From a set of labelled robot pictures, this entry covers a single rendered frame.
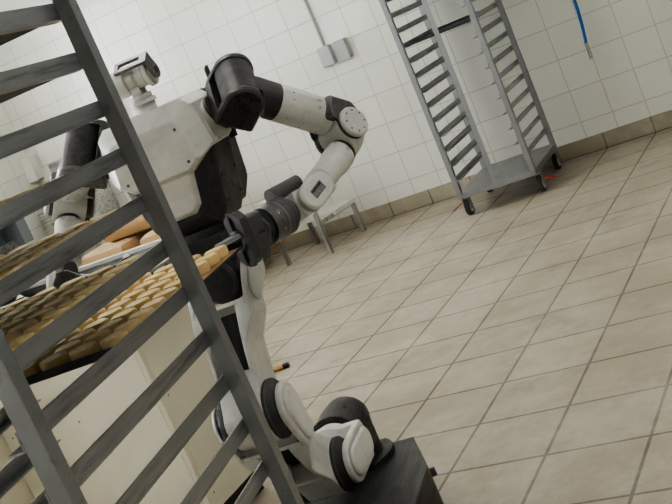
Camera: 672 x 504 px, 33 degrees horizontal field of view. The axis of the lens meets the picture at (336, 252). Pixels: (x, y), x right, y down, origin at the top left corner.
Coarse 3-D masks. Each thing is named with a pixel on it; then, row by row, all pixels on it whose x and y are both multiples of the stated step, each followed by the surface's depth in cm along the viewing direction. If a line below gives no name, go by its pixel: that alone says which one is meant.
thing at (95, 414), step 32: (128, 256) 352; (160, 352) 344; (32, 384) 358; (64, 384) 353; (128, 384) 342; (192, 384) 353; (96, 416) 352; (160, 416) 341; (64, 448) 362; (128, 448) 351; (160, 448) 345; (192, 448) 345; (32, 480) 374; (96, 480) 362; (128, 480) 356; (160, 480) 350; (192, 480) 344; (224, 480) 354
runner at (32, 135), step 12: (84, 108) 191; (96, 108) 195; (48, 120) 179; (60, 120) 182; (72, 120) 186; (84, 120) 190; (12, 132) 168; (24, 132) 171; (36, 132) 174; (48, 132) 178; (60, 132) 181; (0, 144) 164; (12, 144) 167; (24, 144) 170; (36, 144) 174; (0, 156) 163
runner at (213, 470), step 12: (240, 420) 207; (240, 432) 205; (228, 444) 199; (240, 444) 203; (216, 456) 194; (228, 456) 198; (216, 468) 192; (204, 480) 187; (192, 492) 182; (204, 492) 186
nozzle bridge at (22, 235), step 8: (16, 224) 403; (24, 224) 406; (0, 232) 407; (8, 232) 405; (16, 232) 404; (24, 232) 405; (0, 240) 406; (8, 240) 407; (16, 240) 405; (24, 240) 404; (0, 248) 398; (8, 248) 401
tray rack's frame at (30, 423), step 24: (0, 336) 144; (0, 360) 143; (0, 384) 144; (24, 384) 146; (24, 408) 144; (24, 432) 145; (48, 432) 147; (48, 456) 146; (48, 480) 147; (72, 480) 148
